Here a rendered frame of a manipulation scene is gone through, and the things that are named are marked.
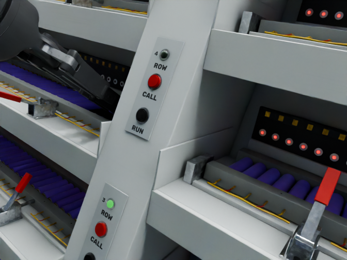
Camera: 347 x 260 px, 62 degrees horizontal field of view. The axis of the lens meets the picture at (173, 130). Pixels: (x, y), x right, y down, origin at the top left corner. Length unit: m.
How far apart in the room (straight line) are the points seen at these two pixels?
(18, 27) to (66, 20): 0.19
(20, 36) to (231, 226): 0.29
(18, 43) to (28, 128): 0.21
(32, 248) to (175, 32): 0.39
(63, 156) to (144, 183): 0.16
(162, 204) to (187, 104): 0.12
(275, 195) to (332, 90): 0.13
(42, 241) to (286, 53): 0.46
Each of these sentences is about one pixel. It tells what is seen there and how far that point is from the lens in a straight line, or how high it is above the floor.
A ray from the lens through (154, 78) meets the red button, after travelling 0.35.
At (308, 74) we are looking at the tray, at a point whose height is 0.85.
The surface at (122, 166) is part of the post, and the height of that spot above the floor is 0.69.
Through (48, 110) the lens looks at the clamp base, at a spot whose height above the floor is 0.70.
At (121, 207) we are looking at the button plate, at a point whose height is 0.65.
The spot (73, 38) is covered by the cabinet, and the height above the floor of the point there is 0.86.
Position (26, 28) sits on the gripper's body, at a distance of 0.35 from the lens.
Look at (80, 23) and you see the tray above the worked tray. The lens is 0.50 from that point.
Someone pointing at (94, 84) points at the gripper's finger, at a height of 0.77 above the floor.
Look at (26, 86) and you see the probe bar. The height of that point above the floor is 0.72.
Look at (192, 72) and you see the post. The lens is 0.33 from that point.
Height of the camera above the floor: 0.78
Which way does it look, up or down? 3 degrees down
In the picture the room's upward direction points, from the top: 20 degrees clockwise
